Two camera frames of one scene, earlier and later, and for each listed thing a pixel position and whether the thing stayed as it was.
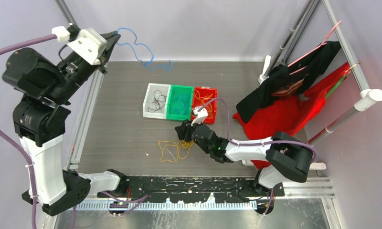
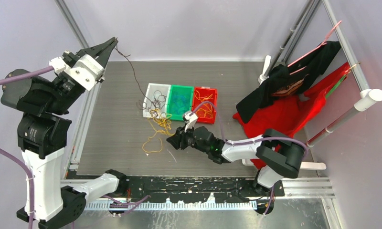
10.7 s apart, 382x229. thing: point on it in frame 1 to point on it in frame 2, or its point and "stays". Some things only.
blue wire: x=181 y=107 stays
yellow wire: x=208 y=106 stays
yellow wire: x=171 y=150 to x=161 y=122
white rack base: x=315 y=166 stays
